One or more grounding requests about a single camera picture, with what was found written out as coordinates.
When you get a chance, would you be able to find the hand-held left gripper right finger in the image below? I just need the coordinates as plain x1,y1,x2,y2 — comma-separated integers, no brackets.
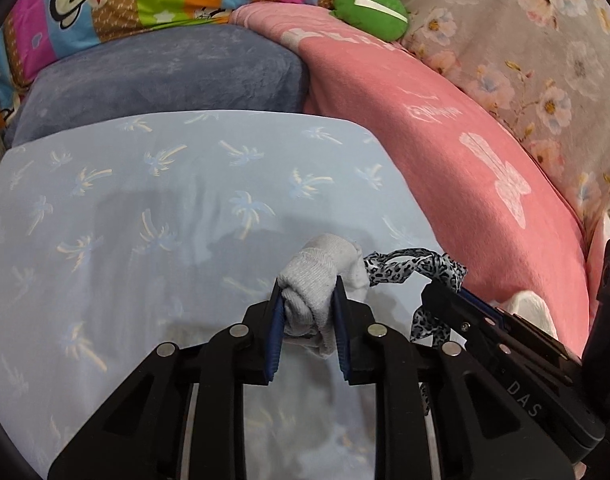
334,276,576,480

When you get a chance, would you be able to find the blue-grey cushion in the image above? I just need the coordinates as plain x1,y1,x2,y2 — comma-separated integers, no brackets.
2,25,308,148

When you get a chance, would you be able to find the grey floral blanket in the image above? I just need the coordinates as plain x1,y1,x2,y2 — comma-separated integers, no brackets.
365,0,610,241

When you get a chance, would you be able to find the leopard print ribbon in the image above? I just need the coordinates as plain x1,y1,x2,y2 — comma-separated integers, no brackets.
363,247,468,417

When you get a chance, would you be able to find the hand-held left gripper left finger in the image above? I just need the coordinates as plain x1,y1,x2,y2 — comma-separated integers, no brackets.
47,280,288,480

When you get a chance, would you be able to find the pink blanket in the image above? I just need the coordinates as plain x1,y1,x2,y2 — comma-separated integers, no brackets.
230,2,593,356

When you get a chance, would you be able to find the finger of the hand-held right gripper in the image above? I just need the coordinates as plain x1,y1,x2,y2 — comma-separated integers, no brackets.
457,287,586,386
421,280,606,466

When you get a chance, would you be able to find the white sock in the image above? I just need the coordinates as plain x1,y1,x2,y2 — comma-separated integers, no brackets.
495,290,560,338

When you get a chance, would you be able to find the green plush cushion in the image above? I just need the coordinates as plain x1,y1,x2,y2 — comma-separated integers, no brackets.
330,0,410,42

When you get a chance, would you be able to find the grey sock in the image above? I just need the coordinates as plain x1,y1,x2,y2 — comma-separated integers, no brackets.
277,233,370,358

